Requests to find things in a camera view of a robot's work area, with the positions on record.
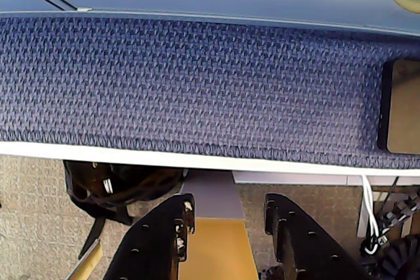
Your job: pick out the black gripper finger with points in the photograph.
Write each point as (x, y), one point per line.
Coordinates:
(305, 247)
(154, 244)

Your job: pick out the yellow wooden board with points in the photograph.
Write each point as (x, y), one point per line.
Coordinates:
(216, 250)

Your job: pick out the black backpack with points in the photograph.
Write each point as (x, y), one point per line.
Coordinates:
(131, 185)

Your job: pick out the light wooden stick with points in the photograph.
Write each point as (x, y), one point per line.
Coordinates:
(88, 260)

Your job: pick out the grey table crossbar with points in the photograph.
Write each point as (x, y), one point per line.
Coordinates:
(295, 179)

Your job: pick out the grey table leg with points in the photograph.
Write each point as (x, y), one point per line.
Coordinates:
(213, 194)

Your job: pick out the black power strip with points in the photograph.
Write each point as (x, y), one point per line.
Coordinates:
(402, 209)

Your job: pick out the blue woven placemat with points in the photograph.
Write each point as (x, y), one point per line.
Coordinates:
(197, 90)

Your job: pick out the tan board with black frame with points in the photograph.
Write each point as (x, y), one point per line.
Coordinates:
(405, 109)

